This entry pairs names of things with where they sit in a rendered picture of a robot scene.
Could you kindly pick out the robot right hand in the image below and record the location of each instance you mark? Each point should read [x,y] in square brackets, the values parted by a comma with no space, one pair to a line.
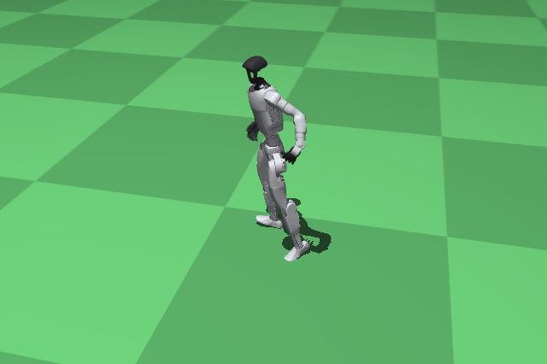
[252,128]

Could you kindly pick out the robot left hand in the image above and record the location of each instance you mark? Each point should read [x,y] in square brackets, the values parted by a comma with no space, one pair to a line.
[288,156]

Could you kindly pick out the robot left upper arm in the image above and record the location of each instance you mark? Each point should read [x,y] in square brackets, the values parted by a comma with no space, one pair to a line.
[275,100]

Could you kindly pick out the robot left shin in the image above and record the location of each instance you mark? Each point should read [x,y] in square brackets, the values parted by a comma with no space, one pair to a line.
[292,223]

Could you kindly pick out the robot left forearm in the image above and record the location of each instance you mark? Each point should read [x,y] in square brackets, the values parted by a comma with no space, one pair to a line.
[300,131]

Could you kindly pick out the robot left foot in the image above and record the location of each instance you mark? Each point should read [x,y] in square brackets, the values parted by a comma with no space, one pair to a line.
[294,253]

